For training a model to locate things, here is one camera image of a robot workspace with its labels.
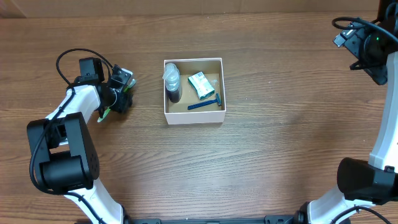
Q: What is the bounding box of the green white toothbrush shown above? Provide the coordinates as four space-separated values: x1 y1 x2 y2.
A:
97 79 136 123

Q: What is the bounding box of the clear bottle with dark liquid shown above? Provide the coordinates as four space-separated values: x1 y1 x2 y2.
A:
162 63 182 103

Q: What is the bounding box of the green white soap packet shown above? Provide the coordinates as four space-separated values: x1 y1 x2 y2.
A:
188 72 215 100

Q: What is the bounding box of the blue disposable razor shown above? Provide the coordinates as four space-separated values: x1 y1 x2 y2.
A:
187 93 221 110

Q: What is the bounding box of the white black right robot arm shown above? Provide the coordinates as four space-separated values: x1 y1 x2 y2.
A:
292 16 397 223

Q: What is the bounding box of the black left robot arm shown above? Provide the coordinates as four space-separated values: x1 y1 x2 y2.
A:
27 57 136 223

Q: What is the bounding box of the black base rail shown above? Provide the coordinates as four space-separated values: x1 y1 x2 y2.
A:
124 213 308 224

